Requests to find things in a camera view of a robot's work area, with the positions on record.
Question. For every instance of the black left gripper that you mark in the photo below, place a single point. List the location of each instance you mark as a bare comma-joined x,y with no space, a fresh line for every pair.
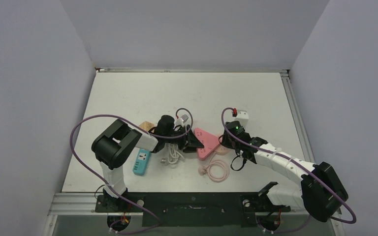
193,143

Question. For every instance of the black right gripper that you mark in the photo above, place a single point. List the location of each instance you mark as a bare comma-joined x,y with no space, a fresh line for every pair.
227,141

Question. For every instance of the pink triangular power strip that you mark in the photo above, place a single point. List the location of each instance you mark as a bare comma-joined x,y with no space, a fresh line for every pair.
208,140

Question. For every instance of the beige cube adapter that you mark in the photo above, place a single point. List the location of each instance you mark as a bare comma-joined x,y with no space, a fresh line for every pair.
146,125

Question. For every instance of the teal power strip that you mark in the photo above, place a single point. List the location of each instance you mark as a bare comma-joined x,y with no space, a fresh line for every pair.
141,162

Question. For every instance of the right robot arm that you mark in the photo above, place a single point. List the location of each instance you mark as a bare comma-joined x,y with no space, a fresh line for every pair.
318,189

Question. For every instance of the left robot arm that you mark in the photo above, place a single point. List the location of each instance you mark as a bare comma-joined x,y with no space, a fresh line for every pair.
116,143

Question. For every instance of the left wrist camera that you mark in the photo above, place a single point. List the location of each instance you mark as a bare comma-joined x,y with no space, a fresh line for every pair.
182,120

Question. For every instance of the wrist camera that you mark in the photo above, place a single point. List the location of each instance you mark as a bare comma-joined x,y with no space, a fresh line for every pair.
182,120
243,117

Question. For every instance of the aluminium table frame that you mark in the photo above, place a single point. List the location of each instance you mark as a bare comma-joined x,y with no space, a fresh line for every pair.
147,95

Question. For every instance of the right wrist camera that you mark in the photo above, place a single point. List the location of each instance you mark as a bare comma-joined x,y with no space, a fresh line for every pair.
243,117

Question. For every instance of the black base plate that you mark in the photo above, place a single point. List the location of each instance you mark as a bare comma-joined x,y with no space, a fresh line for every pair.
193,209

